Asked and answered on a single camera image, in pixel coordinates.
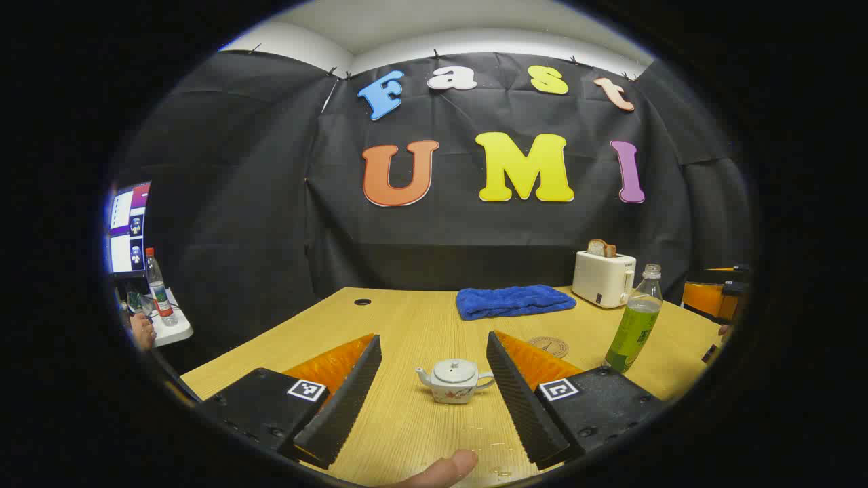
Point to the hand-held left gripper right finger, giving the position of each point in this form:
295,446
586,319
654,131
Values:
519,400

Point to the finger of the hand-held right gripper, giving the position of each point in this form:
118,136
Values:
705,299

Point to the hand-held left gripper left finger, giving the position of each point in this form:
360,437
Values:
342,400

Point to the round wooden coaster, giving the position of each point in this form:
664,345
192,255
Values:
553,347

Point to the white ceramic teacup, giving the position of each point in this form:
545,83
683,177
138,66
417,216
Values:
451,393

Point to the white teacup lid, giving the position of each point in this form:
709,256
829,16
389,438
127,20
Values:
454,371

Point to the green label water bottle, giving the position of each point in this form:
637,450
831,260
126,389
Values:
634,332

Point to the red label water bottle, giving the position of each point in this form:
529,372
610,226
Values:
159,288

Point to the blue towel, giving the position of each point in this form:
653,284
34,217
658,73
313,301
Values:
512,300

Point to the white toaster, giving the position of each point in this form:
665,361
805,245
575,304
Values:
602,278

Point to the bread slice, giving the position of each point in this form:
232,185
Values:
598,247

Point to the white side table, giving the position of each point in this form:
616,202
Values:
173,331

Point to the black backdrop cloth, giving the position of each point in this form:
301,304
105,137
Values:
271,203

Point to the computer monitor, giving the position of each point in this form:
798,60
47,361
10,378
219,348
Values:
127,227

